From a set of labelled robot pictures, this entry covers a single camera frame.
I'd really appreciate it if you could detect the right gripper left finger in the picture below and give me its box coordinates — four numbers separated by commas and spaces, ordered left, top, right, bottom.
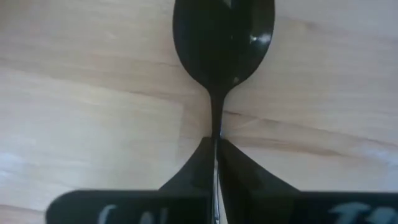
45, 136, 216, 224

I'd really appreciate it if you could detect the dark metal spoon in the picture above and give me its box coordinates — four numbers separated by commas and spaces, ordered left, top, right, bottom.
172, 0, 276, 224

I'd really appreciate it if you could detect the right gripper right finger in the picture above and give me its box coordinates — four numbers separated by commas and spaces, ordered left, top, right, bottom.
218, 139, 398, 224

